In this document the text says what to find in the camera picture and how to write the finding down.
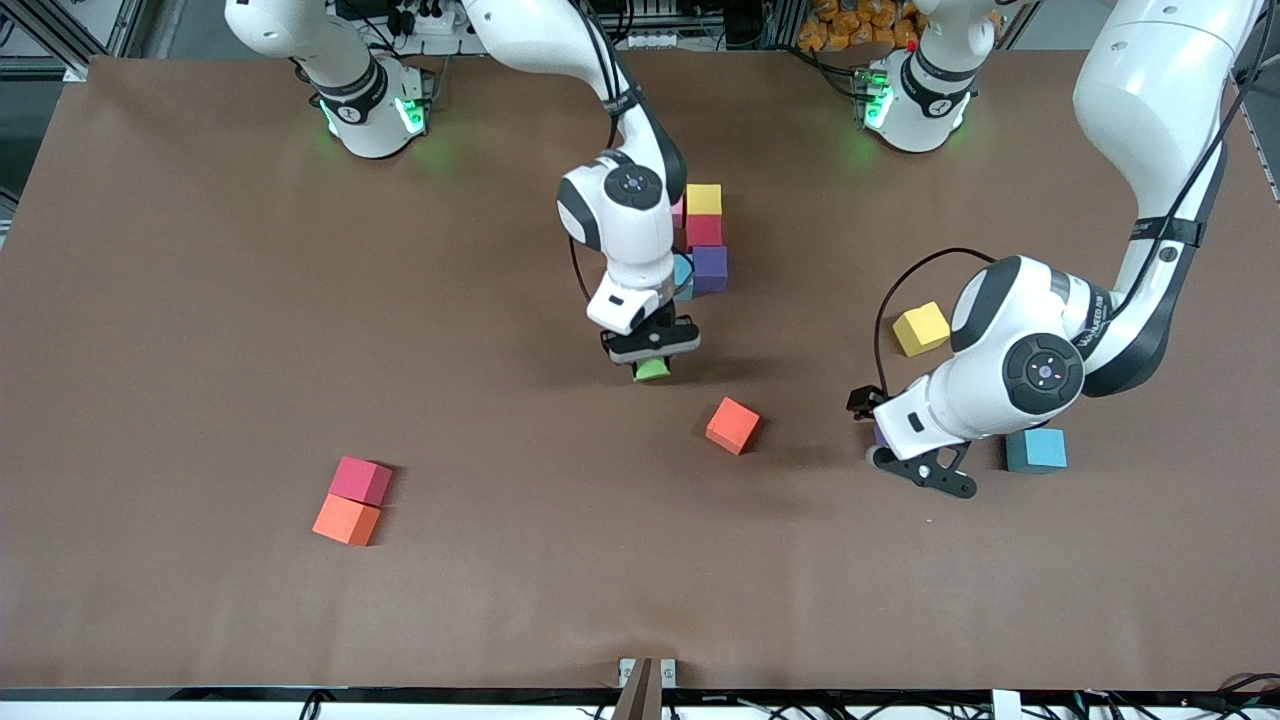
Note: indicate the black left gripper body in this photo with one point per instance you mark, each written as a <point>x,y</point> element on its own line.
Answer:
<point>863,402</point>

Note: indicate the purple foam cube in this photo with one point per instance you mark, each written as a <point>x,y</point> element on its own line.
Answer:
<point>711,270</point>
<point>880,437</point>

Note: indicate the light blue foam cube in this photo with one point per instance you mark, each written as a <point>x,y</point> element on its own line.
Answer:
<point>1036,455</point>
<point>684,275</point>

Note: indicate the green foam cube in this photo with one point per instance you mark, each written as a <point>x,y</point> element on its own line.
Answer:
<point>652,371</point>

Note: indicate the red foam cube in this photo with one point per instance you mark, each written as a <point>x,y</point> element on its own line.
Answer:
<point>705,232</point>
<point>361,481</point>

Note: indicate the pink foam cube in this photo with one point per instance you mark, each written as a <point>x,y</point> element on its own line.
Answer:
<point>679,212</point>

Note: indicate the yellow foam cube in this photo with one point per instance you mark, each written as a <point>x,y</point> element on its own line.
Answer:
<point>921,330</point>
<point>704,200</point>

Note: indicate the orange foam cube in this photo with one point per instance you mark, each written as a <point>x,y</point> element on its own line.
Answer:
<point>346,521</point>
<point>732,425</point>

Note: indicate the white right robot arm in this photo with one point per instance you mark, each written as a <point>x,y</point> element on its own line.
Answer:
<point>630,250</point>

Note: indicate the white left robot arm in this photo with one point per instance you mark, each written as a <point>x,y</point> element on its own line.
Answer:
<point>975,390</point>

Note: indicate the brown table cover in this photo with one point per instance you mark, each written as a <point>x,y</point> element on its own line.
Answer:
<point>600,560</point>

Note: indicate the white power strip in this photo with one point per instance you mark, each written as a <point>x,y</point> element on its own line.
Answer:
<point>655,40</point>
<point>435,22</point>

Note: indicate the small white box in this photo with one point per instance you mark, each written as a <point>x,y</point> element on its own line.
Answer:
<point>1006,706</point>

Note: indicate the bag of orange fruit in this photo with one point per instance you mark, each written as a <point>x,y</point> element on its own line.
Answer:
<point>850,25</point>

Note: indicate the small metal bracket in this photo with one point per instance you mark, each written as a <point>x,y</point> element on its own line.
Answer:
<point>668,672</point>

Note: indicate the brown camera post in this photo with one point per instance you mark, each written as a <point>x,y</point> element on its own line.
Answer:
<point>640,700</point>

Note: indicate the aluminium frame profile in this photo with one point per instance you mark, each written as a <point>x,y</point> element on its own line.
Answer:
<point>120,25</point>

